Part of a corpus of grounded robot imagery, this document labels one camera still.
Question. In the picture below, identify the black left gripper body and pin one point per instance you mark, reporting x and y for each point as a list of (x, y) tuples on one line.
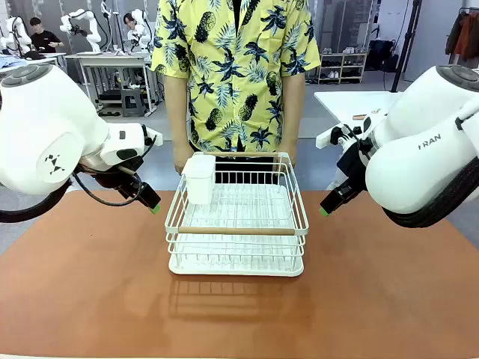
[(119, 177)]

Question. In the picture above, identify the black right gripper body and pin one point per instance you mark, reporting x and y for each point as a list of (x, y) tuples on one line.
[(353, 168)]

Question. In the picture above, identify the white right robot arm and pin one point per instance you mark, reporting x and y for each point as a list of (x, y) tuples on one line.
[(419, 149)]

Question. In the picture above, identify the person's right forearm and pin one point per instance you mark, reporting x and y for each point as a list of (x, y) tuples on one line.
[(176, 112)]

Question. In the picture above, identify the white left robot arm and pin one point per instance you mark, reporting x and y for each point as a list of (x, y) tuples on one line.
[(45, 112)]

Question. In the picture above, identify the person's left forearm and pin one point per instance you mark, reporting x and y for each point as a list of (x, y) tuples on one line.
[(293, 112)]

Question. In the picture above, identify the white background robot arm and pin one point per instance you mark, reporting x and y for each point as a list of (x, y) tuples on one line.
[(142, 30), (16, 35), (88, 26)]

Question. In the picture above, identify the person's right hand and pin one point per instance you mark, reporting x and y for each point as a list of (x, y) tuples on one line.
[(182, 155)]

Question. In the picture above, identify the person's left hand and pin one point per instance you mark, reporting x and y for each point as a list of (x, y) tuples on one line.
[(293, 151)]

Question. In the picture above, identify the white plastic bag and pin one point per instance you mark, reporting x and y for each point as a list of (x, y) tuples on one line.
[(338, 179)]

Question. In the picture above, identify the white plastic utensil cup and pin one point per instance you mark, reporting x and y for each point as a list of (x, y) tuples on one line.
[(200, 179)]

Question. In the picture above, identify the large white side table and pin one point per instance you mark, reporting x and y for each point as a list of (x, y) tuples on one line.
[(348, 102)]

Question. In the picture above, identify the grey plastic stool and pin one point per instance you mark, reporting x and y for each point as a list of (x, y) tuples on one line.
[(132, 102)]

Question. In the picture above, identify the black trousers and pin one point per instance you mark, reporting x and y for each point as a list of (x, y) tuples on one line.
[(247, 164)]

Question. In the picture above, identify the wooden shoe rack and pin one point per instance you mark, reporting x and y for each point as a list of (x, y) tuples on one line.
[(342, 67)]

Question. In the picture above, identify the black bag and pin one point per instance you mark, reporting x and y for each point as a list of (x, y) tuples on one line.
[(381, 56)]

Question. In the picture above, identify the white background work table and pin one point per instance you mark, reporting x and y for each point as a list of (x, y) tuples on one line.
[(112, 58), (37, 59)]

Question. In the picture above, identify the black tripod stand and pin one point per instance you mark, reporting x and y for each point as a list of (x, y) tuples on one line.
[(406, 48)]

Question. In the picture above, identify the person in pineapple shirt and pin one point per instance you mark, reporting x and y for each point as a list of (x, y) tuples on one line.
[(235, 75)]

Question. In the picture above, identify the black lamp stand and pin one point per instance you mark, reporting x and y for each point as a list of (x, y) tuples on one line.
[(110, 26)]

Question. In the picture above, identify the black haired background person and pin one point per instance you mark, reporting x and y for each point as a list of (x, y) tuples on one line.
[(131, 22)]

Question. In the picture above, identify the seated man in black shirt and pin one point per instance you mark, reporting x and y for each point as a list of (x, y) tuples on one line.
[(45, 39)]

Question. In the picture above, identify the blue cloth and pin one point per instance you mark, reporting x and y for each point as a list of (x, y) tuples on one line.
[(11, 60)]

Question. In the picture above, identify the clothes on coat rack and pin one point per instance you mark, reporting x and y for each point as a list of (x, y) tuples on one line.
[(464, 37)]

